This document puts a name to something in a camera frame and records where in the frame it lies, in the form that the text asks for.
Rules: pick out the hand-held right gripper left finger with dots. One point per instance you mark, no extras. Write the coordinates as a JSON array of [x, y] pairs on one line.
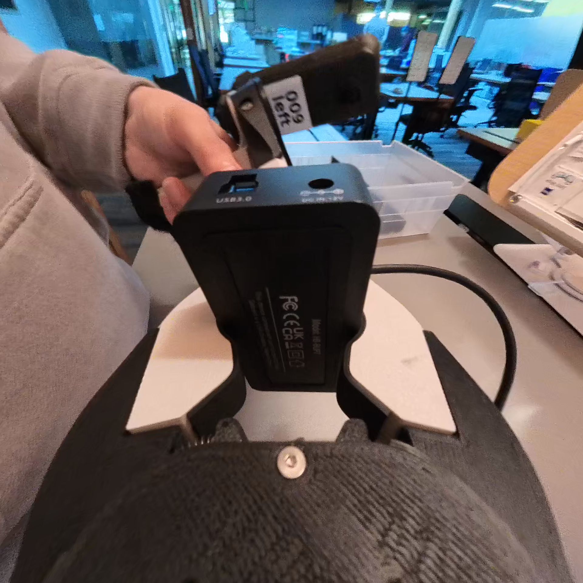
[[182, 364]]

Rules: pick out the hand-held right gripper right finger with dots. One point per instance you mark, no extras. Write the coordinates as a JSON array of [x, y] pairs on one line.
[[396, 364]]

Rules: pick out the black usb hub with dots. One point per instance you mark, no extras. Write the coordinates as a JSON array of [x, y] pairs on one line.
[[280, 255]]

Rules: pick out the person's left forearm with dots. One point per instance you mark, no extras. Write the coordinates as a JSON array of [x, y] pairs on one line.
[[68, 109]]

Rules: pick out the person's left hand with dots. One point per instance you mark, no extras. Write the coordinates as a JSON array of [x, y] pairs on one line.
[[173, 141]]

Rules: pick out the wooden office table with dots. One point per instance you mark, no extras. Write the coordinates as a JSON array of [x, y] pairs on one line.
[[489, 136], [410, 94]]

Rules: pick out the sign board on stand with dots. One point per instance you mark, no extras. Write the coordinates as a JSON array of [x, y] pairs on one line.
[[421, 57], [457, 59]]

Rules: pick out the person's grey sweater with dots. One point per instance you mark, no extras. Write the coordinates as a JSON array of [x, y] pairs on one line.
[[59, 319]]

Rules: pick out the clear plastic organizer bin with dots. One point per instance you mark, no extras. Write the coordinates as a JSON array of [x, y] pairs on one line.
[[410, 191]]

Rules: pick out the black office chair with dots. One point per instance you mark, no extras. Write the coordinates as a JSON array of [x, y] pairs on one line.
[[175, 86], [514, 98]]

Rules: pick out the black flat slab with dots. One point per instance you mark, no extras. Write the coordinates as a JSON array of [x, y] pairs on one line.
[[492, 227]]

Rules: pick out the clear plastic bag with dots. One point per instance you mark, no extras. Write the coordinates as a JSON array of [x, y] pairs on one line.
[[546, 278]]

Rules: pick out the yellow box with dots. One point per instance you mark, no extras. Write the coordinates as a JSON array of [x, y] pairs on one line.
[[531, 128]]

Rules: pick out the wooden board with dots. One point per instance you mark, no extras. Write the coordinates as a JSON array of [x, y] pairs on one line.
[[524, 159]]

